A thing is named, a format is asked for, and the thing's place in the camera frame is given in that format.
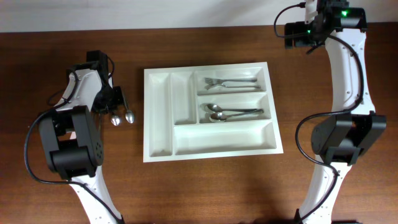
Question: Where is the small metal teaspoon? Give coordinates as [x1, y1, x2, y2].
[111, 112, 121, 126]
[122, 92, 135, 124]

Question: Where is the metal fork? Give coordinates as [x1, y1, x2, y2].
[203, 77, 257, 85]
[205, 84, 261, 90]

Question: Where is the large metal spoon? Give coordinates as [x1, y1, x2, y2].
[209, 109, 264, 123]
[203, 103, 256, 113]

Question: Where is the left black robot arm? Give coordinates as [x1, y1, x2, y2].
[38, 50, 124, 223]

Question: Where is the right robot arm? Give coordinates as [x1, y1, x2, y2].
[282, 1, 386, 223]

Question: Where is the white plastic cutlery tray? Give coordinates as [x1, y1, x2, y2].
[143, 62, 283, 162]

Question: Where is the left black camera cable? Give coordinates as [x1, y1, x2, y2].
[24, 55, 124, 224]

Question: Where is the black camera cable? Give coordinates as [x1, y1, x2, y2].
[273, 2, 365, 224]
[24, 55, 124, 224]

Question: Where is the right black camera cable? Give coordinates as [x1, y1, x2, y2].
[273, 2, 365, 224]

